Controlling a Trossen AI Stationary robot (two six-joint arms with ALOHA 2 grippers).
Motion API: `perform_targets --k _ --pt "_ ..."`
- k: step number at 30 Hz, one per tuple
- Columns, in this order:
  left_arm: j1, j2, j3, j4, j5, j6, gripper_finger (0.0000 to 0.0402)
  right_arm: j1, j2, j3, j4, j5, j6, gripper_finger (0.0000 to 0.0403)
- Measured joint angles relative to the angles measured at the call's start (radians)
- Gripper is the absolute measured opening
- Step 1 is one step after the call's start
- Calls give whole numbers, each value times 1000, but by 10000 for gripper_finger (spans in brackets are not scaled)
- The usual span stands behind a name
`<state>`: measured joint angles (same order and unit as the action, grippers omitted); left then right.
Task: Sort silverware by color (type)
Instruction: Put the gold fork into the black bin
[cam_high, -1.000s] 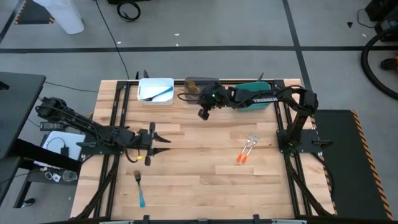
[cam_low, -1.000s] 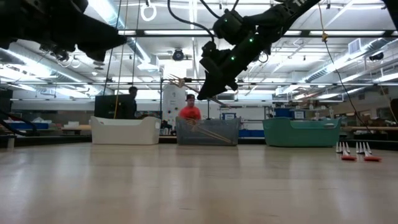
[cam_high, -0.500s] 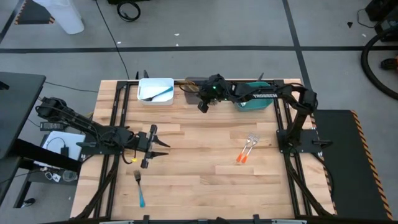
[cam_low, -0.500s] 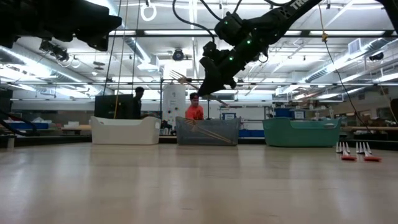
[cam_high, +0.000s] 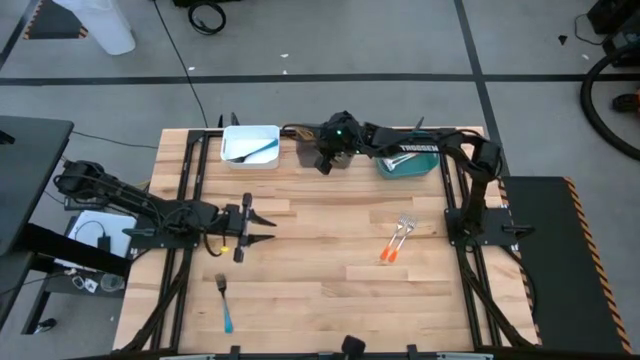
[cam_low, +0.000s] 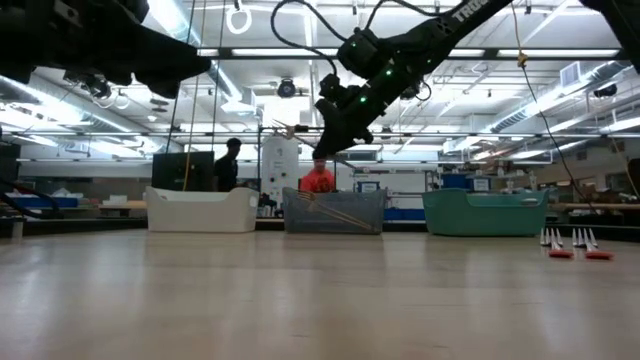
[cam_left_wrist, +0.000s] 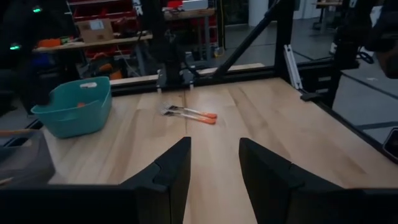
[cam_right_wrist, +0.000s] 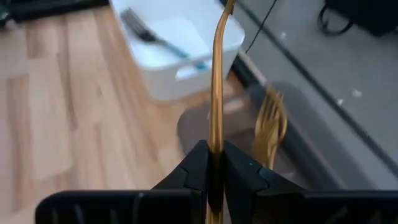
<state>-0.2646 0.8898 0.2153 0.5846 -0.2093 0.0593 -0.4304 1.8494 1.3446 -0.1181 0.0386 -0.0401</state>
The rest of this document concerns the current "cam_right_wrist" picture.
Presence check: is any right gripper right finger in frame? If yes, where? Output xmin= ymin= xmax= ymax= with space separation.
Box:
xmin=224 ymin=141 xmax=398 ymax=224

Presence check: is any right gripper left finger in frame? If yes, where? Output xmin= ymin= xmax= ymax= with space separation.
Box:
xmin=35 ymin=139 xmax=209 ymax=224

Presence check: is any black fork teal handle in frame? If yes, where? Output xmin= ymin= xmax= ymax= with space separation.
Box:
xmin=120 ymin=7 xmax=210 ymax=72

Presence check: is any grey translucent plastic bin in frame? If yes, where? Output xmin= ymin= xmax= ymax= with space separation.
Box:
xmin=177 ymin=81 xmax=346 ymax=190

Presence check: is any white plastic bin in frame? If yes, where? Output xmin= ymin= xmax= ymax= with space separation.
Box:
xmin=110 ymin=0 xmax=246 ymax=101

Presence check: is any black floor cable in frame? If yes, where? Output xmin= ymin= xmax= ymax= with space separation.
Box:
xmin=244 ymin=0 xmax=278 ymax=54

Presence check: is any black coiled cable loop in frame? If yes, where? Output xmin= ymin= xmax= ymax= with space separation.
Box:
xmin=317 ymin=2 xmax=355 ymax=35

